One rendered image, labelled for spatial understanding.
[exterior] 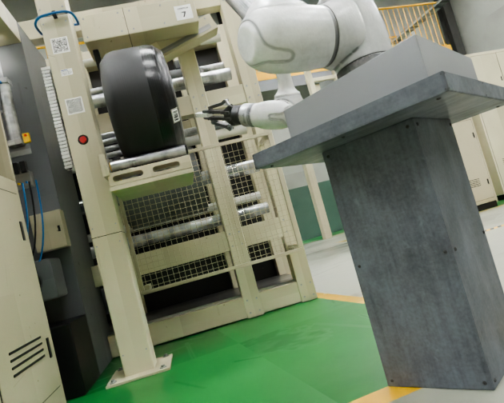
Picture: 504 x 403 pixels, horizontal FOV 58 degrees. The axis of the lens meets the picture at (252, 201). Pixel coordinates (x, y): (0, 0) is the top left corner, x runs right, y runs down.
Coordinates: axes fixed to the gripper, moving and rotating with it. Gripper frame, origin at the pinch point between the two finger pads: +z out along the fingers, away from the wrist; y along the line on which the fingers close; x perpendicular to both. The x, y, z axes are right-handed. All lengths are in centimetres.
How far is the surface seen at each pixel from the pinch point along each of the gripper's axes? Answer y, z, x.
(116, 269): 57, 31, -42
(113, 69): -21.8, 35.7, -9.8
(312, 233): 568, 394, 768
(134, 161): 15.9, 28.8, -17.8
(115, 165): 15.4, 34.4, -23.8
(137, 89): -13.1, 25.1, -9.2
